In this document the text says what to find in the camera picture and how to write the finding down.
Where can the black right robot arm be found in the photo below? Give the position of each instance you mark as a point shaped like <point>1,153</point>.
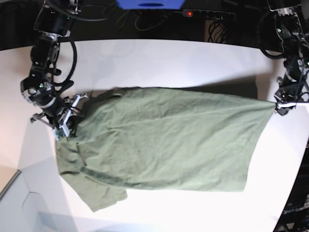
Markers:
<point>40,89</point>

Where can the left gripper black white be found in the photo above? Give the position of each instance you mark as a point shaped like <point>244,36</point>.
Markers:
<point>289,97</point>

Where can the black power strip red light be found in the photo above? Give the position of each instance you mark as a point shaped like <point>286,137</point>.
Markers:
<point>209,15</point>

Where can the blue box at table back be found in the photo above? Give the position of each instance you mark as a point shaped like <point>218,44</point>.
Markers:
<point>150,4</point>

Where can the olive green t-shirt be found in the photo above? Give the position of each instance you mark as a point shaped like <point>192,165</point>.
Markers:
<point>160,138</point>

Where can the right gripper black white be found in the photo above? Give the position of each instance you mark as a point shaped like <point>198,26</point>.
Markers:
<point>62,117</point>

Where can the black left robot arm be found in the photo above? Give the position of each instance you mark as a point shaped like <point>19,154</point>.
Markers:
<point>293,31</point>

